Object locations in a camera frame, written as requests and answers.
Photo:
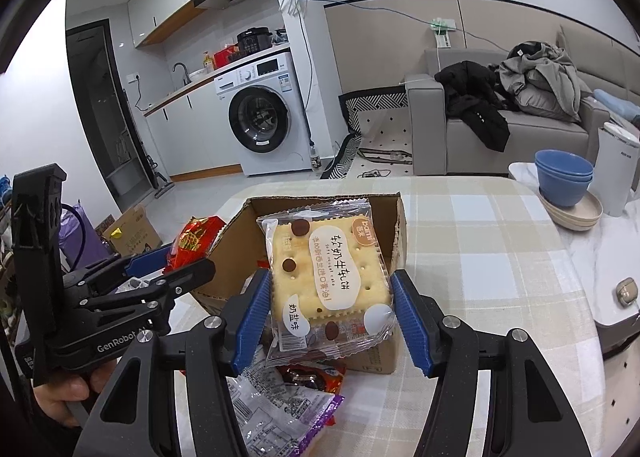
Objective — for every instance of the red box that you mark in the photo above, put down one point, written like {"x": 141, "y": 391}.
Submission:
{"x": 226, "y": 57}

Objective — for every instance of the white electric kettle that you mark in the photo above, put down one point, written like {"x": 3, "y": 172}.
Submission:
{"x": 620, "y": 162}

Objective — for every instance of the brown cardboard box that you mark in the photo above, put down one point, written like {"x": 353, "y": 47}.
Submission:
{"x": 385, "y": 232}

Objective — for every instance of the stick vacuum cleaner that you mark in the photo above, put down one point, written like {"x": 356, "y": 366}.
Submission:
{"x": 160, "y": 182}

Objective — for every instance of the person's left hand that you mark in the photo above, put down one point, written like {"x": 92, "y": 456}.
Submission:
{"x": 65, "y": 399}

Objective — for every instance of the grey sofa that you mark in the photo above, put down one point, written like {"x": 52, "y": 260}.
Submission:
{"x": 540, "y": 137}

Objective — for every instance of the white marble table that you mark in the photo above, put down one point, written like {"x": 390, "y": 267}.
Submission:
{"x": 600, "y": 257}

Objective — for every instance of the small beige device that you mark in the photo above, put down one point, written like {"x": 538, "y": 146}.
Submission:
{"x": 629, "y": 293}

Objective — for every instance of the beige plate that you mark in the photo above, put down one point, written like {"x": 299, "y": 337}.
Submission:
{"x": 585, "y": 214}

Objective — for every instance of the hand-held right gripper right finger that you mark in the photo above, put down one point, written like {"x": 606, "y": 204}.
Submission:
{"x": 412, "y": 322}

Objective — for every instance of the dark door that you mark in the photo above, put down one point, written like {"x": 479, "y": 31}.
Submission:
{"x": 100, "y": 112}

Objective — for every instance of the black jacket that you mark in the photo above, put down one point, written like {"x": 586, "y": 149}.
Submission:
{"x": 475, "y": 107}

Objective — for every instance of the black kitchen faucet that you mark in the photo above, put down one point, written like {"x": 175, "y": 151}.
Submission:
{"x": 184, "y": 69}

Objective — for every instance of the white washing machine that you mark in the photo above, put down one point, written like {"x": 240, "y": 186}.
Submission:
{"x": 260, "y": 122}

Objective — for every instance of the yellow soap bottle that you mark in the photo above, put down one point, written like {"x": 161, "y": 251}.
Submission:
{"x": 208, "y": 62}

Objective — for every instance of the clear cracker packet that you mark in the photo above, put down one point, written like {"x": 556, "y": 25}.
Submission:
{"x": 320, "y": 277}

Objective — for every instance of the black pressure cooker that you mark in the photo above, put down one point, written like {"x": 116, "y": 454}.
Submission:
{"x": 254, "y": 42}

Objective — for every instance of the cardboard box with print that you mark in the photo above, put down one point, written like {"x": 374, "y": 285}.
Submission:
{"x": 140, "y": 234}

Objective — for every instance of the dark red snack packet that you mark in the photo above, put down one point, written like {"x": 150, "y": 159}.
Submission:
{"x": 305, "y": 377}

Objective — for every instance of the black-white patterned mat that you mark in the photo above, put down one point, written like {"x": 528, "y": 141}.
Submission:
{"x": 380, "y": 132}

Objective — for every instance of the white lower kitchen cabinets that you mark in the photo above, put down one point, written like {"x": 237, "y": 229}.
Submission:
{"x": 200, "y": 132}

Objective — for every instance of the purple snack packet white back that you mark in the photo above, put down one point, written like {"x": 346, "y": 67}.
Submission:
{"x": 280, "y": 417}

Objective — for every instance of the checked beige tablecloth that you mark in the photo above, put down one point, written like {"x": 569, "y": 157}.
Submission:
{"x": 475, "y": 237}

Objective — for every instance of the clear water bottle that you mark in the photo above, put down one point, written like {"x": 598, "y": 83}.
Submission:
{"x": 315, "y": 157}

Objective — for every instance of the blue bowl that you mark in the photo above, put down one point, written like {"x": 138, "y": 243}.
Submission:
{"x": 562, "y": 164}
{"x": 565, "y": 194}

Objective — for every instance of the grey clothing pile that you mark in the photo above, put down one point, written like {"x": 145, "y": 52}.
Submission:
{"x": 545, "y": 82}

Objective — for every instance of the red gold snack packet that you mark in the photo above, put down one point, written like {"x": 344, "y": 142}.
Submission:
{"x": 197, "y": 237}

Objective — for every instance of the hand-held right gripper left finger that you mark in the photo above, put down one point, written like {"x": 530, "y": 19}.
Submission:
{"x": 252, "y": 322}

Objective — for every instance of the purple bag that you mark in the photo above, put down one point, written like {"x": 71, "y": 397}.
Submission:
{"x": 90, "y": 247}

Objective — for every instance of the light blue cloth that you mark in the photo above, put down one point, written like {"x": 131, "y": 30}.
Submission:
{"x": 617, "y": 104}

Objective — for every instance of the wall socket with charger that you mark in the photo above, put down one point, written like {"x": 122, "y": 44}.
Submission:
{"x": 442, "y": 34}

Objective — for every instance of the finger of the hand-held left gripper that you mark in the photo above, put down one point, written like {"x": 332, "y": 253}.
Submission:
{"x": 175, "y": 282}
{"x": 145, "y": 259}

